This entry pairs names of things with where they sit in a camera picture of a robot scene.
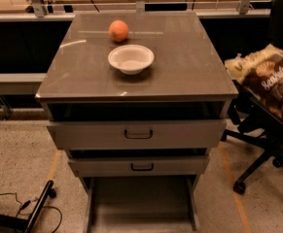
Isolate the grey bottom drawer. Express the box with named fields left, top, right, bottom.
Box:
left=69, top=156, right=209, bottom=178

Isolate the brown chip bag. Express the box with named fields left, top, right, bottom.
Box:
left=225, top=44, right=283, bottom=121

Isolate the black office chair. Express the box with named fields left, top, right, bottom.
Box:
left=222, top=0, right=283, bottom=194

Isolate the black floor cable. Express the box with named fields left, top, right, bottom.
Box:
left=0, top=133, right=63, bottom=233

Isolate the grey metal drawer cabinet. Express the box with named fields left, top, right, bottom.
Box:
left=36, top=13, right=237, bottom=233

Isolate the white paper bowl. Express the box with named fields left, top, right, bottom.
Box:
left=108, top=45, right=155, bottom=75

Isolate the orange round fruit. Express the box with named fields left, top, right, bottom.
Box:
left=109, top=20, right=129, bottom=42

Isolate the grey drawer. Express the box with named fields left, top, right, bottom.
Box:
left=69, top=156, right=209, bottom=178
left=47, top=119, right=226, bottom=150

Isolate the black stand base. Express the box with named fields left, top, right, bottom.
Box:
left=0, top=180, right=57, bottom=233

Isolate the grey middle drawer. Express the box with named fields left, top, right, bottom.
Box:
left=47, top=119, right=226, bottom=150

